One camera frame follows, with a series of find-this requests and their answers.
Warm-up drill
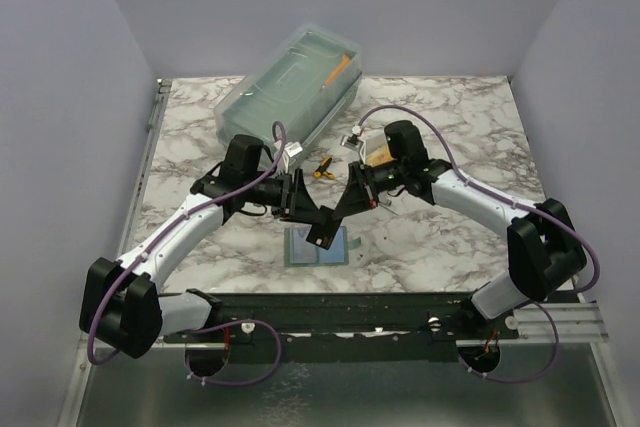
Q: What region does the yellow black small screwdriver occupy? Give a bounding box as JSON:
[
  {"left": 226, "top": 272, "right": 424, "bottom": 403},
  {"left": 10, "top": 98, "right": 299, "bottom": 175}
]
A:
[{"left": 313, "top": 157, "right": 335, "bottom": 180}]

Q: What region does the green leather card holder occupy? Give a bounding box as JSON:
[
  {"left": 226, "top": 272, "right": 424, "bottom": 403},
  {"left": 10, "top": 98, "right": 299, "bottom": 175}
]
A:
[{"left": 284, "top": 227, "right": 362, "bottom": 267}]

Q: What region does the white card tray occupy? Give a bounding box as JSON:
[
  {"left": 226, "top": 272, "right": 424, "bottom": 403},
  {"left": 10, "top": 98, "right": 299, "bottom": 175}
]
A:
[{"left": 359, "top": 133, "right": 394, "bottom": 167}]

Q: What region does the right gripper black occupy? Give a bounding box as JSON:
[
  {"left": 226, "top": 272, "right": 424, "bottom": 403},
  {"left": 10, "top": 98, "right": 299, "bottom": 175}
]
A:
[{"left": 333, "top": 159, "right": 408, "bottom": 220}]

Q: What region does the orange tool inside box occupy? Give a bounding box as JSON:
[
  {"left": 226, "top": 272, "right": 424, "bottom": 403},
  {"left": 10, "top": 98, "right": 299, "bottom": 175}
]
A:
[{"left": 322, "top": 54, "right": 351, "bottom": 89}]

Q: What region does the clear plastic storage box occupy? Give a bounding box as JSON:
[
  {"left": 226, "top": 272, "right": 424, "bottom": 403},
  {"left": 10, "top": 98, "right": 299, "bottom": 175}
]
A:
[{"left": 214, "top": 24, "right": 362, "bottom": 170}]

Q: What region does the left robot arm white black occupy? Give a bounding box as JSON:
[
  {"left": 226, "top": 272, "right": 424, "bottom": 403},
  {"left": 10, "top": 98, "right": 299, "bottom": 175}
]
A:
[{"left": 79, "top": 134, "right": 331, "bottom": 358}]

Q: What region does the black VIP card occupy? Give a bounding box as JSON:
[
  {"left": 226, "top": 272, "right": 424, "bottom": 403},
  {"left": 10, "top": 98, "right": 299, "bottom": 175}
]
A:
[{"left": 306, "top": 206, "right": 339, "bottom": 250}]

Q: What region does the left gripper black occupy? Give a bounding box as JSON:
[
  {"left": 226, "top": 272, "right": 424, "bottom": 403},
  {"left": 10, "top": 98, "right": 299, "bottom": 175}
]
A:
[{"left": 244, "top": 168, "right": 326, "bottom": 224}]

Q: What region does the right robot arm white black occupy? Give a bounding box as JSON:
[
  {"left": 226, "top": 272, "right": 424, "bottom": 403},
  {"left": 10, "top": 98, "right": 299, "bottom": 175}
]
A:
[{"left": 332, "top": 120, "right": 586, "bottom": 339}]

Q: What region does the black front mounting rail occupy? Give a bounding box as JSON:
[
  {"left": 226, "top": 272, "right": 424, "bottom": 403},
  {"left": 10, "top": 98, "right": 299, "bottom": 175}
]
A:
[{"left": 164, "top": 291, "right": 521, "bottom": 366}]

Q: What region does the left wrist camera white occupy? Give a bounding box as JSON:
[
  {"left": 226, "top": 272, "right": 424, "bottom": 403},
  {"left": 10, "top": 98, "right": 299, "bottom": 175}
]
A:
[{"left": 280, "top": 142, "right": 304, "bottom": 170}]

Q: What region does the white card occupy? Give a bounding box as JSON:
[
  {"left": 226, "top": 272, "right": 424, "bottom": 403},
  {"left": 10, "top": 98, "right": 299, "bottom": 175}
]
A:
[{"left": 290, "top": 228, "right": 317, "bottom": 265}]

